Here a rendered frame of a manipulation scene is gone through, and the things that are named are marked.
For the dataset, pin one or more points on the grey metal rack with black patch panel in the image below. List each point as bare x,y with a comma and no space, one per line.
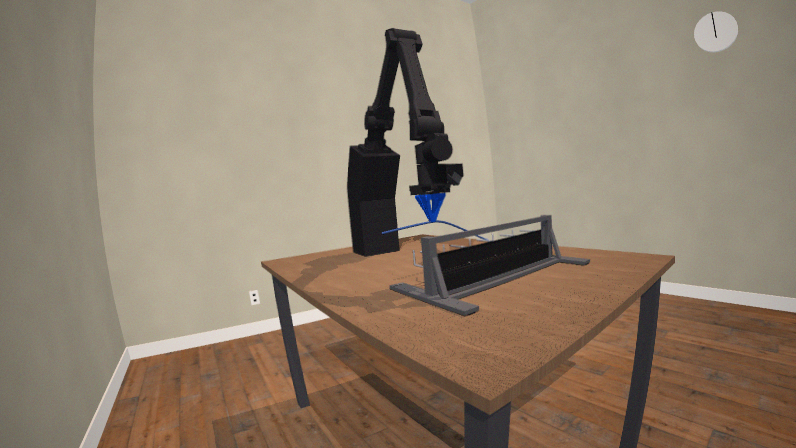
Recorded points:
491,267

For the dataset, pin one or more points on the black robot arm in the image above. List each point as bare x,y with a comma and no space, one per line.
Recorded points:
424,119

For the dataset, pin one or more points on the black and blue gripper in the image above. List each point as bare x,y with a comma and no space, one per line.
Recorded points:
426,176

